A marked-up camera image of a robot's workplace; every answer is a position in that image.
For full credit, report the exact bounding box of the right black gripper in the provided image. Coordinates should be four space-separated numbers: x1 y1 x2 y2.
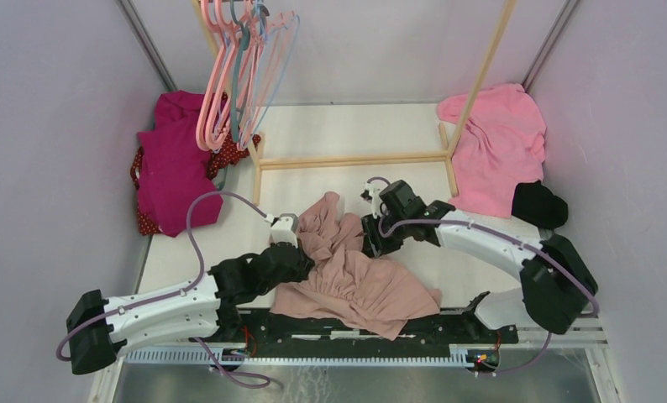
360 209 411 259

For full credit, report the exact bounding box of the dusty pink skirt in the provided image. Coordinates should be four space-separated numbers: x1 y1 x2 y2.
270 191 442 340

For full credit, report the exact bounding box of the pink plastic hanger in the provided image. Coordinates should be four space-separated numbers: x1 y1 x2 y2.
192 1 238 152

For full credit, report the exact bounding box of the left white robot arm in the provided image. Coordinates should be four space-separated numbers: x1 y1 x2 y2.
65 243 315 375

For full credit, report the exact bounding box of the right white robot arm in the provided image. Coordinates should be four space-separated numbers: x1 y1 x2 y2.
361 176 600 343

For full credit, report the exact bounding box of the light blue hanger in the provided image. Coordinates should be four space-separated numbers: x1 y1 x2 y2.
238 10 301 150

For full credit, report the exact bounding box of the grey teal hanger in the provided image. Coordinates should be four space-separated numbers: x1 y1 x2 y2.
229 1 270 144

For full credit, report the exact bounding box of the wooden clothes rack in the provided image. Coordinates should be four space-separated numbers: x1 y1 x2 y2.
192 0 519 208

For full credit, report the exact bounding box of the red polka dot garment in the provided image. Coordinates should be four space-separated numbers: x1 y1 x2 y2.
130 114 249 238

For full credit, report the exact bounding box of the pink towel garment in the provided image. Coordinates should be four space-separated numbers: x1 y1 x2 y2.
449 83 547 218

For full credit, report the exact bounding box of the magenta garment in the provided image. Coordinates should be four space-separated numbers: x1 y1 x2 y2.
134 91 216 237

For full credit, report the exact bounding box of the black cloth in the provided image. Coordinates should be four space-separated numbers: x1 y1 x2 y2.
511 181 569 230

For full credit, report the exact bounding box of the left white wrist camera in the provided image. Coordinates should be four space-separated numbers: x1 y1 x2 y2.
267 213 299 247

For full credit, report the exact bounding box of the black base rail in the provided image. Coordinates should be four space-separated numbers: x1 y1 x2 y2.
204 308 519 359

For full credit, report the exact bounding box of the white slotted cable duct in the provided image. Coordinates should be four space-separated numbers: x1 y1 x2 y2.
124 346 474 369

